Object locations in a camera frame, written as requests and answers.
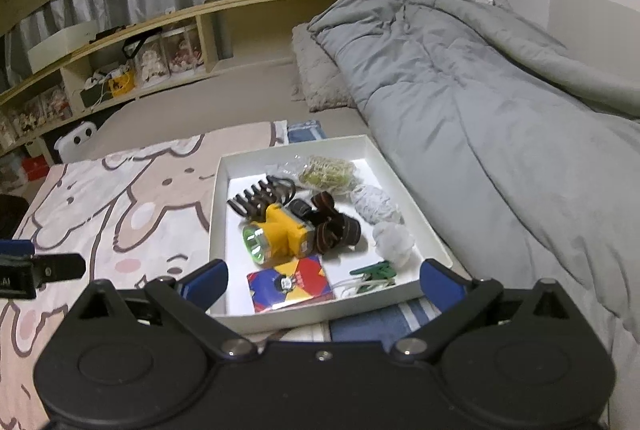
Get white shallow box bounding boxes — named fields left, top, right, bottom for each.
left=207, top=133, right=453, bottom=328

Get black strap loop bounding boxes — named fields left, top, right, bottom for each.
left=122, top=33, right=151, bottom=60

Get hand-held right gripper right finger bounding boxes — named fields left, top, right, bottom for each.
left=390, top=259, right=583, bottom=363

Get white cables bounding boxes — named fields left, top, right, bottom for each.
left=85, top=68, right=126, bottom=91

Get pink cartoon printed blanket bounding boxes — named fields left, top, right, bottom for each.
left=0, top=120, right=331, bottom=411

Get white cord bundle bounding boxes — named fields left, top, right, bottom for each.
left=330, top=276, right=371, bottom=298

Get grey duvet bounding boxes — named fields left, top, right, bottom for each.
left=306, top=0, right=640, bottom=346

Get beige fuzzy pillow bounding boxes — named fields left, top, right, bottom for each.
left=290, top=23, right=358, bottom=112

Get clear doll display box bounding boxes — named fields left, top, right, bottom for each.
left=165, top=26, right=206, bottom=74
left=135, top=45, right=168, bottom=88

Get wooden wall shelf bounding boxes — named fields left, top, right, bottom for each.
left=0, top=0, right=416, bottom=156

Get white storage box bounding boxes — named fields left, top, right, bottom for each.
left=27, top=21, right=98, bottom=74

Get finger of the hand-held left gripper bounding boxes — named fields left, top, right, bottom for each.
left=31, top=253, right=87, bottom=285
left=0, top=239, right=36, bottom=261

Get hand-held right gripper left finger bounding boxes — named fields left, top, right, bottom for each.
left=70, top=259, right=258, bottom=361

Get white mesh bath sponge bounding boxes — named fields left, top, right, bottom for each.
left=372, top=221, right=416, bottom=267

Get yellow box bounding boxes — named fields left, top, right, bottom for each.
left=109, top=69, right=137, bottom=97

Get clear bag of rubber bands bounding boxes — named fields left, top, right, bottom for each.
left=267, top=153, right=361, bottom=198

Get figurine display box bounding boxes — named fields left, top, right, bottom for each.
left=0, top=110, right=16, bottom=146
left=17, top=85, right=73, bottom=133

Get yellow headlamp with brown strap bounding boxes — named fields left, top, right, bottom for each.
left=242, top=191, right=362, bottom=266

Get clear storage bin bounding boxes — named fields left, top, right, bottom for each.
left=0, top=155, right=26, bottom=191

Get red box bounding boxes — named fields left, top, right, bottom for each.
left=22, top=155, right=53, bottom=181

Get dark brown hair claw clip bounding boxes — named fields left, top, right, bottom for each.
left=227, top=175, right=296, bottom=218

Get colourful card box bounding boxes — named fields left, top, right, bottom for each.
left=246, top=255, right=335, bottom=315

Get dark storage box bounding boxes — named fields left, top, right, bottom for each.
left=80, top=85, right=113, bottom=111

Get green clips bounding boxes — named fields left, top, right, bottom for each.
left=350, top=261, right=396, bottom=293

